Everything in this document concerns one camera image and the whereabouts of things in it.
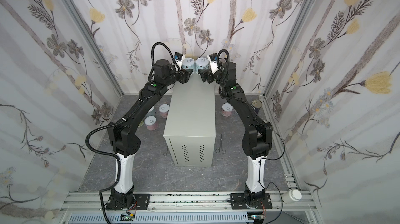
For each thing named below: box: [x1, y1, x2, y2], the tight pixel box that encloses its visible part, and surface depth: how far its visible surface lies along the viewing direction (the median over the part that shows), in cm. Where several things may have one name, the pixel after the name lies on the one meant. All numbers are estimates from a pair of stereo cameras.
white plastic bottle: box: [282, 189, 303, 205], surface depth 70 cm
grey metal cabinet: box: [163, 73, 216, 168], surface depth 69 cm
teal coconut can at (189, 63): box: [181, 57, 196, 76], surface depth 82 cm
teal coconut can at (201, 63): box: [194, 57, 210, 76], surface depth 83 cm
